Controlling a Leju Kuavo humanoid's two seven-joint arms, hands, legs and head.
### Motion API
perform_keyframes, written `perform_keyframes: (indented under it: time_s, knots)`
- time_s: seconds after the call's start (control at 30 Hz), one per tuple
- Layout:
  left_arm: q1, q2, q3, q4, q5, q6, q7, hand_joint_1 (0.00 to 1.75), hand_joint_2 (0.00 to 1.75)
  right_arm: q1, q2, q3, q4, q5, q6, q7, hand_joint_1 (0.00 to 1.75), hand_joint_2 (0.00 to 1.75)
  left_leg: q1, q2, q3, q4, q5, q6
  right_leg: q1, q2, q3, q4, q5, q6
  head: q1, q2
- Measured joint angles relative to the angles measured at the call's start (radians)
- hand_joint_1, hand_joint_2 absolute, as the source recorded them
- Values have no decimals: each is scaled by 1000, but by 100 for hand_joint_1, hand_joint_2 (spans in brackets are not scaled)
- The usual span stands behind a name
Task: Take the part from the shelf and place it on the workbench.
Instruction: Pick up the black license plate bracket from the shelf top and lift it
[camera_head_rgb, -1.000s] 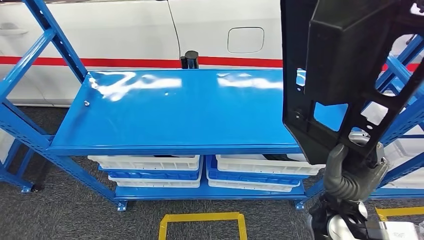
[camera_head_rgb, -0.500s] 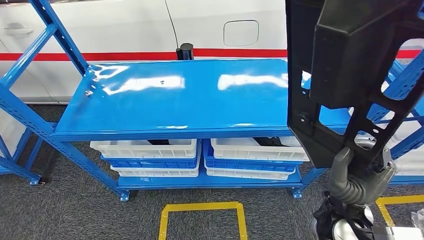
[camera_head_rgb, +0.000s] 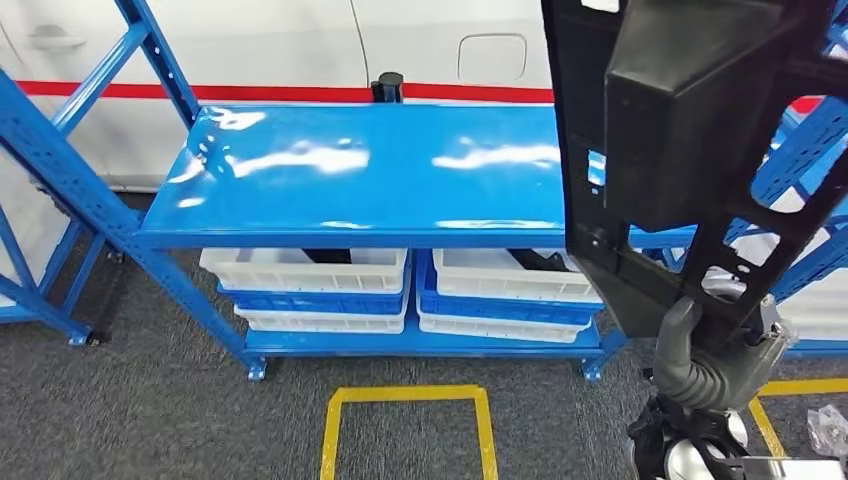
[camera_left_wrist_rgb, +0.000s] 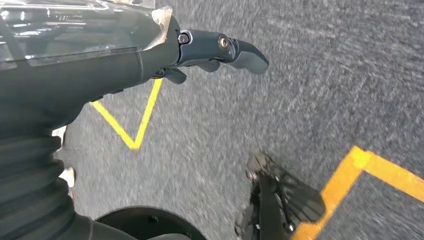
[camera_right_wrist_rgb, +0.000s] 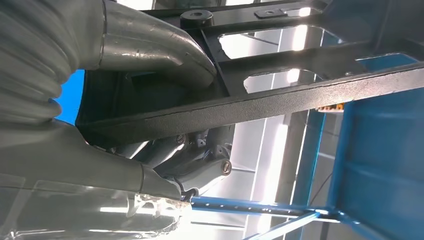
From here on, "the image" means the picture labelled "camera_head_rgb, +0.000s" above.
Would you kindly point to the yellow floor tape square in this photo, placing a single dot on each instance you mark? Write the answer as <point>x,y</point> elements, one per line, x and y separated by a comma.
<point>331,430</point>
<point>802,386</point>

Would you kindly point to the black plastic car part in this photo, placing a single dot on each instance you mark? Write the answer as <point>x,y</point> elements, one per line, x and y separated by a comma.
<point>662,132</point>

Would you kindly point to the black cylindrical post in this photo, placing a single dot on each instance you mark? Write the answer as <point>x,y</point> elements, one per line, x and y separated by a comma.
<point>389,86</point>

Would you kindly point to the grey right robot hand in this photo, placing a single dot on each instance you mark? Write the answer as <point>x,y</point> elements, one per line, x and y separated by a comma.
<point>762,358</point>

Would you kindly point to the crumpled clear plastic wrap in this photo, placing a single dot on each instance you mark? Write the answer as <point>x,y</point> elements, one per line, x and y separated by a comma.
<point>828,430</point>

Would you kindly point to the black bracket part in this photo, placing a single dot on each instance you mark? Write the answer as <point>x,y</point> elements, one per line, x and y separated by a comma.
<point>328,256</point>
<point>540,260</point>

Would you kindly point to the blue metal shelf rack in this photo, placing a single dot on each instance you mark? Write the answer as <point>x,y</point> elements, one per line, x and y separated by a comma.
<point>40,308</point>
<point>815,262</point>
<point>397,185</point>

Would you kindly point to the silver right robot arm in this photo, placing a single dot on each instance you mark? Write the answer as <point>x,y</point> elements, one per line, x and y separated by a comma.
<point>689,457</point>

